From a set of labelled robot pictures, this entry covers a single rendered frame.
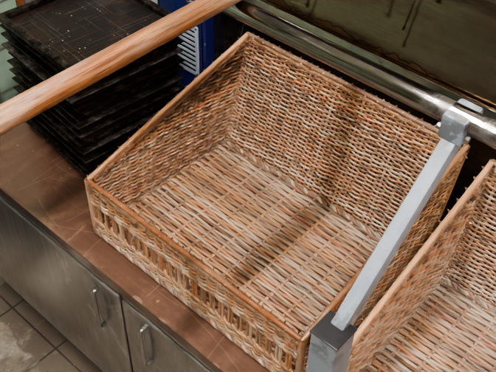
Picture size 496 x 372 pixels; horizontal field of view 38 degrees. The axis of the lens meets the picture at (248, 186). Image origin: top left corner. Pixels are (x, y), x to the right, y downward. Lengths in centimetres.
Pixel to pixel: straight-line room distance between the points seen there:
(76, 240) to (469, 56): 84
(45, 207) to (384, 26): 80
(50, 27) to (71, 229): 43
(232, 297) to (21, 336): 100
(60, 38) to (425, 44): 74
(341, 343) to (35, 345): 132
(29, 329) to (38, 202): 60
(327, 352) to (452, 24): 66
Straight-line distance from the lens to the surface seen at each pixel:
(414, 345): 138
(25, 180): 169
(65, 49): 154
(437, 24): 135
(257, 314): 122
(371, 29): 140
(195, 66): 179
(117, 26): 159
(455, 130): 90
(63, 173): 169
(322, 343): 92
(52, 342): 211
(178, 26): 97
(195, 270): 129
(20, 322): 217
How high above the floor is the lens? 170
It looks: 44 degrees down
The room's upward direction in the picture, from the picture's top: 2 degrees clockwise
